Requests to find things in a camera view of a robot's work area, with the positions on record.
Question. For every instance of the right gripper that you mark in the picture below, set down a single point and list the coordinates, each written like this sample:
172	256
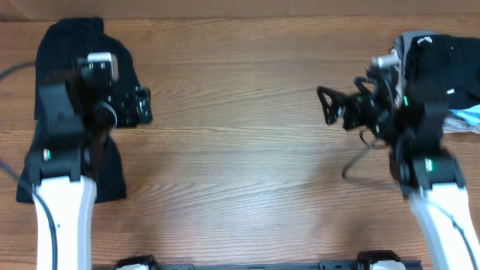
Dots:
356	105

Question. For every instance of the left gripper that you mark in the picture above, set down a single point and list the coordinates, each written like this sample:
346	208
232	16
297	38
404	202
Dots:
124	105

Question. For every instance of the black t-shirt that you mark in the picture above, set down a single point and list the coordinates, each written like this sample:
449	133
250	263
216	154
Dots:
64	43

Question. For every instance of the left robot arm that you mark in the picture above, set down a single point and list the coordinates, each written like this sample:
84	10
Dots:
79	109

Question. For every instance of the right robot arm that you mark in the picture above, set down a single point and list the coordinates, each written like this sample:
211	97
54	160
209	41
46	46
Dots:
429	177

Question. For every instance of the grey folded garment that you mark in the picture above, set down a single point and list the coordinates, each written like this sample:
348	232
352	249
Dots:
403	43

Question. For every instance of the light blue folded garment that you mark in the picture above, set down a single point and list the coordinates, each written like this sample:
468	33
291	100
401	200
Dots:
470	115

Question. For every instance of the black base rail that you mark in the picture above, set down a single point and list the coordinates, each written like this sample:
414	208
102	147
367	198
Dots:
370	259

